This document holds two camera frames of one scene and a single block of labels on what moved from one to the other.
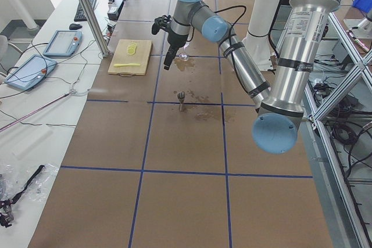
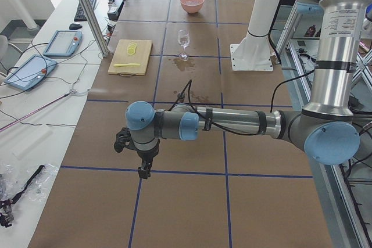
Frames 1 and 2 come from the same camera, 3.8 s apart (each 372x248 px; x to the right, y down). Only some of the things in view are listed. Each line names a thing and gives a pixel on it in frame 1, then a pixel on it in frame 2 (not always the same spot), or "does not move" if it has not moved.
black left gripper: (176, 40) to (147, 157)
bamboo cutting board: (121, 56) does not move
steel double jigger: (181, 95) does not move
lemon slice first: (131, 50) does not move
